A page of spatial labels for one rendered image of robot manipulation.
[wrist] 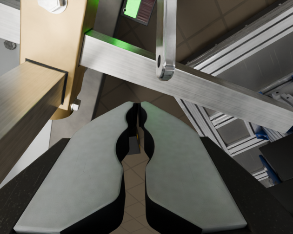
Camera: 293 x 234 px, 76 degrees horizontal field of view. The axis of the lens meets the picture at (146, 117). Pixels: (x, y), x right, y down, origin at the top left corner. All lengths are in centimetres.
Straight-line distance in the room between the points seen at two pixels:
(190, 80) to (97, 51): 10
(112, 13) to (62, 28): 16
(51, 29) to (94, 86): 20
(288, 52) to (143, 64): 91
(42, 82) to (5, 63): 35
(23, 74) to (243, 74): 91
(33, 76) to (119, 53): 8
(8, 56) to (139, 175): 130
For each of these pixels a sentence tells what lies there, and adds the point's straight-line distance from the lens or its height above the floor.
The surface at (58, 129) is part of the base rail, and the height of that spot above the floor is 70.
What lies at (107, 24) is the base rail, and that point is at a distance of 34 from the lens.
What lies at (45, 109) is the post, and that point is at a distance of 17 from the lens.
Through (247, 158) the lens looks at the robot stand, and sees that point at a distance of 134.
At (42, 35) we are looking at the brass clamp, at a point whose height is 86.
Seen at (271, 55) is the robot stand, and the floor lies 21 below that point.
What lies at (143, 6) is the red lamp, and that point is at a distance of 33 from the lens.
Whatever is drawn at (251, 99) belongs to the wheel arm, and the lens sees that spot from 24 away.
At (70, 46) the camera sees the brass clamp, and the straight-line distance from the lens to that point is 19.
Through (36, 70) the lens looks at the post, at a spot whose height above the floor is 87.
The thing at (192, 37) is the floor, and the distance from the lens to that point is 108.
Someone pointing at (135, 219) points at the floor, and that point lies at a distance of 214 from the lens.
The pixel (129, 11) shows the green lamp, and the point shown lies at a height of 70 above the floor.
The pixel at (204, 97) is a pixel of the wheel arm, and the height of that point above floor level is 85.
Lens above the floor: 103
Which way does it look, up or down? 57 degrees down
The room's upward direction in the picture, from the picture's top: 178 degrees clockwise
